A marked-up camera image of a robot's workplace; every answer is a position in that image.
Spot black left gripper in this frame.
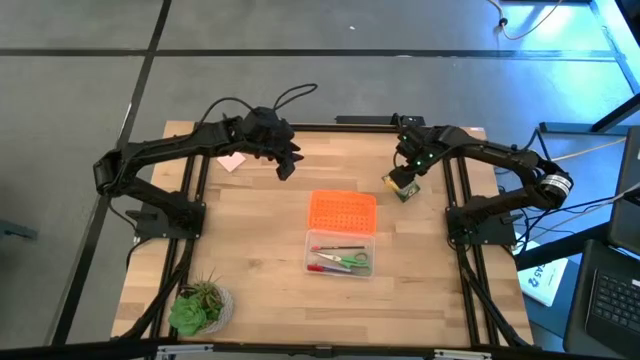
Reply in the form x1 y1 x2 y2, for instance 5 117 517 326
239 106 305 182

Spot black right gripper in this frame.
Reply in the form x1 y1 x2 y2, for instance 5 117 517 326
388 124 444 190

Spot yellow green crayon box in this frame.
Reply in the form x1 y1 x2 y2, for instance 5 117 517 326
381 172 422 204

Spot pink sticky notes pad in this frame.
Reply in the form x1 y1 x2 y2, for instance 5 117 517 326
215 151 248 174

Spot pencil with pink eraser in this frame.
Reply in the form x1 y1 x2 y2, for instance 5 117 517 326
309 243 368 252

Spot green handled scissors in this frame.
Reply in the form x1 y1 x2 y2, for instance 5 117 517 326
313 250 373 272

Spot black power strip bar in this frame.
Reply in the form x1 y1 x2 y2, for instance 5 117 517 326
334 113 428 128

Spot orange pencil box lid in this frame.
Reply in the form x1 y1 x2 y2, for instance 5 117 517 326
306 188 379 237

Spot clear plastic pencil box base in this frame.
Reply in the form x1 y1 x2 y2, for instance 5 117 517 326
302 228 377 280

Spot white printed booklet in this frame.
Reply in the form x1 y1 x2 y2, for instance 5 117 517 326
515 238 571 308

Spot black office desk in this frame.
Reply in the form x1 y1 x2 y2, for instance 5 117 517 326
538 91 640 137

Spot potted green succulent plant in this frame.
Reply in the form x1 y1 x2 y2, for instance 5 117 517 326
167 269 236 338

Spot dark laptop lid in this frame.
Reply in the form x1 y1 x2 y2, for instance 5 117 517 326
606 124 640 257

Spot black laptop with keyboard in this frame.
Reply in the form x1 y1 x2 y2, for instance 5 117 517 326
563 238 640 360

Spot black gantry bar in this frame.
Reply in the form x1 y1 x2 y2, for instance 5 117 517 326
0 338 640 360

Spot black aluminium table frame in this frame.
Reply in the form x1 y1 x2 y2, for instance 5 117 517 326
112 111 534 351

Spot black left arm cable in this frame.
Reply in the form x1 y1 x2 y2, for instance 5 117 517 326
199 82 319 127

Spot floor cable with black knot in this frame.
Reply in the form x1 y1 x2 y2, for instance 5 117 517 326
486 0 566 43

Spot silver metal bracket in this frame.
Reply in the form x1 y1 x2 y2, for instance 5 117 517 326
433 347 494 360
155 342 215 358

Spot black cable bundle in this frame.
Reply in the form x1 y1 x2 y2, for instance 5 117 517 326
512 189 640 257

